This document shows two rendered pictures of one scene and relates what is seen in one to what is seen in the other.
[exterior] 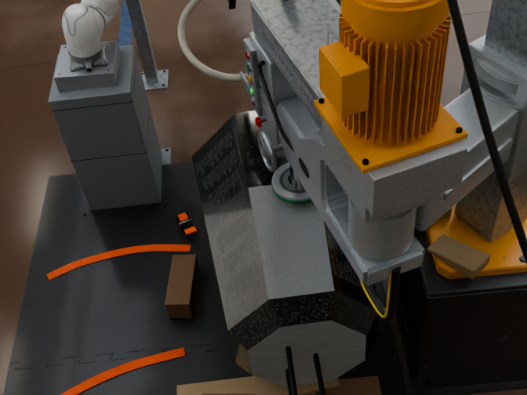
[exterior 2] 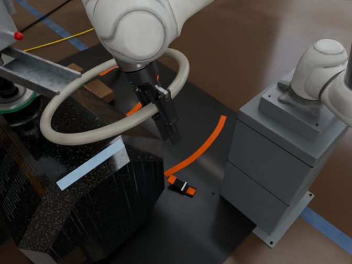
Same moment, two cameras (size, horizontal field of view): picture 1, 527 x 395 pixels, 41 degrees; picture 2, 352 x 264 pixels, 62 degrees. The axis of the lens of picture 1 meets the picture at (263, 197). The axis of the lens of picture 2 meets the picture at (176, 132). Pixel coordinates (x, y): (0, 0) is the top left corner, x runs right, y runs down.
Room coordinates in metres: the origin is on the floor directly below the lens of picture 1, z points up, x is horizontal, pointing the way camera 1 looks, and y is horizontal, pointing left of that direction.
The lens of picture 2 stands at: (3.20, -0.31, 1.75)
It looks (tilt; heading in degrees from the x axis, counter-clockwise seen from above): 49 degrees down; 136
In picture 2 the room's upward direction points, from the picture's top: straight up
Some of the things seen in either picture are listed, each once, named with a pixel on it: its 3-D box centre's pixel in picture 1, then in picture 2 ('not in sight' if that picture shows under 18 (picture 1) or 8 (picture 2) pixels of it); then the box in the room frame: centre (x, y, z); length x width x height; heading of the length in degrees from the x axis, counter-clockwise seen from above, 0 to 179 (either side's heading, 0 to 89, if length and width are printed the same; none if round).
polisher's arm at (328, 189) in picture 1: (337, 167); not in sight; (1.56, -0.24, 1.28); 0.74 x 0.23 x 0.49; 16
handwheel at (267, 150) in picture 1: (276, 148); not in sight; (1.79, -0.07, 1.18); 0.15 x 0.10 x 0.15; 16
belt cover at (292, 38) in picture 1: (334, 79); not in sight; (1.60, -0.24, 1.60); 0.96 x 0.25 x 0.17; 16
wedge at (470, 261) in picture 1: (458, 252); not in sight; (1.53, -0.68, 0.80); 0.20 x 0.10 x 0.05; 39
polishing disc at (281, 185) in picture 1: (298, 180); (10, 93); (1.94, -0.15, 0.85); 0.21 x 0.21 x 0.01
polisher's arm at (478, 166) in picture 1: (478, 132); not in sight; (1.58, -0.69, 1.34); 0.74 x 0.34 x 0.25; 127
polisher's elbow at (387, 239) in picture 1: (381, 215); not in sight; (1.30, -0.33, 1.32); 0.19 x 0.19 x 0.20
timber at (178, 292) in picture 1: (183, 285); not in sight; (2.07, 0.45, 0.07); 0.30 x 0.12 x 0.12; 173
